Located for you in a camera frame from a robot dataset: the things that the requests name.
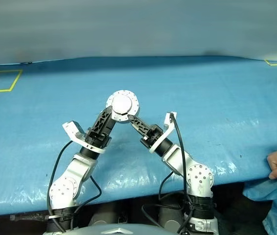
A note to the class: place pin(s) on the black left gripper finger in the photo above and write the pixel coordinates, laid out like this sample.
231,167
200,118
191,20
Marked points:
111,126
103,120

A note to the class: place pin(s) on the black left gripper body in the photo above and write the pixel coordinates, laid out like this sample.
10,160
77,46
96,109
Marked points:
97,139

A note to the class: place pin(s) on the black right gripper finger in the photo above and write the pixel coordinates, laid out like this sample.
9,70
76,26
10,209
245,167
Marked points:
138,129
142,123

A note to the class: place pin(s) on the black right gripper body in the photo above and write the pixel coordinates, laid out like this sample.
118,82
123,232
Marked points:
150,137

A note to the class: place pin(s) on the round silver motor lid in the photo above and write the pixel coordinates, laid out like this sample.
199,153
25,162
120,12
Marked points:
122,104

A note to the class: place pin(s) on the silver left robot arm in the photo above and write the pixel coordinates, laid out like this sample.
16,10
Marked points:
65,186

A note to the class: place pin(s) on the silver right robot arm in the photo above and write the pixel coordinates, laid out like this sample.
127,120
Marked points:
199,178

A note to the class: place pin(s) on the blue plastic table cover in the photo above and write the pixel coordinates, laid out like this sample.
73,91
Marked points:
202,98

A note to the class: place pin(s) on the dark rounded shape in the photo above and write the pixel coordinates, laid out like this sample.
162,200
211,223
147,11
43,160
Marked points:
170,220

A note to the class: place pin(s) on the grey robot torso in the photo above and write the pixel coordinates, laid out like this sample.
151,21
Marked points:
119,231

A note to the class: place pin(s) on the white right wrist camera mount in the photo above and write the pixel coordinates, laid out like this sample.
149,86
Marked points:
166,124

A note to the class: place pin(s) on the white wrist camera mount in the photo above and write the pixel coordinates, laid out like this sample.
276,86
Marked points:
166,124
72,129

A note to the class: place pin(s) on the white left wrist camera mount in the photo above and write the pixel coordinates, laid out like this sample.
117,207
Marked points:
72,129

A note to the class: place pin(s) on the dark metal table rail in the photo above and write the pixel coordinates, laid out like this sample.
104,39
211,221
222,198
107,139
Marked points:
26,217

